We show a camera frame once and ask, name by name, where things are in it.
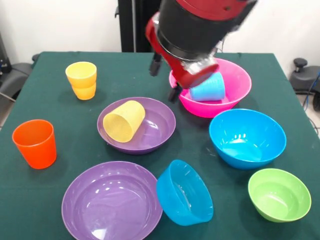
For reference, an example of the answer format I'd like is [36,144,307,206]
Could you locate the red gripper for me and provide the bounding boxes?
[145,12,220,103]

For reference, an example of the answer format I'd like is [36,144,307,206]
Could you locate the blue cup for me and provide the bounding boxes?
[189,71,226,103]

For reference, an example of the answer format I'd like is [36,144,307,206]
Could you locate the pale yellow translucent cup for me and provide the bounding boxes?
[103,100,146,144]

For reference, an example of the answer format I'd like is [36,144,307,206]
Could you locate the small blue patterned bowl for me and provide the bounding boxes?
[156,159,215,227]

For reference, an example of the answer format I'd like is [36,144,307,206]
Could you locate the purple bowl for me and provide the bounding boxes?
[96,96,177,155]
[61,161,164,240]

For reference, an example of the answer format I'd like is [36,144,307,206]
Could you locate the pink bowl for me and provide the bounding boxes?
[168,57,252,119]

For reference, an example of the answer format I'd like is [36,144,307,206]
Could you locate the amber yellow cup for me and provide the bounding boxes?
[70,81,97,101]

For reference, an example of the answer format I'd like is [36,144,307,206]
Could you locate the large blue bowl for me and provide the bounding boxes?
[208,108,287,171]

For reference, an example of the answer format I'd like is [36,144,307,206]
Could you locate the orange cup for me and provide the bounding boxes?
[11,119,58,170]

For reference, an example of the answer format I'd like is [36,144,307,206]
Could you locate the dark green table cloth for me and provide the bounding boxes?
[0,51,320,240]

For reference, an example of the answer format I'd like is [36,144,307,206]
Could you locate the green bowl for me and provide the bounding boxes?
[247,168,312,223]

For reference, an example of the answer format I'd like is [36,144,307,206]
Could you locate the black pedestal leg with caster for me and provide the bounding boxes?
[0,53,40,102]
[289,57,320,112]

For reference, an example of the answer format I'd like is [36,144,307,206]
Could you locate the blue cable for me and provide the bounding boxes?
[302,71,320,110]

